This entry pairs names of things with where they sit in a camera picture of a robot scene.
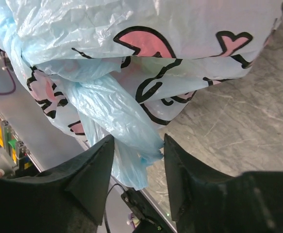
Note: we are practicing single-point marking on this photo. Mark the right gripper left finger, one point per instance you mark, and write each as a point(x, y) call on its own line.
point(69, 198)

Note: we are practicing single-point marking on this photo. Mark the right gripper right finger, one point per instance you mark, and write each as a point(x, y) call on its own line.
point(205, 200)

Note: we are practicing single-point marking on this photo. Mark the blue printed plastic bag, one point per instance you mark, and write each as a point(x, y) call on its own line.
point(128, 67)

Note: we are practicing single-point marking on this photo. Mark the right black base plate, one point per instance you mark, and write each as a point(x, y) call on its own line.
point(134, 211)

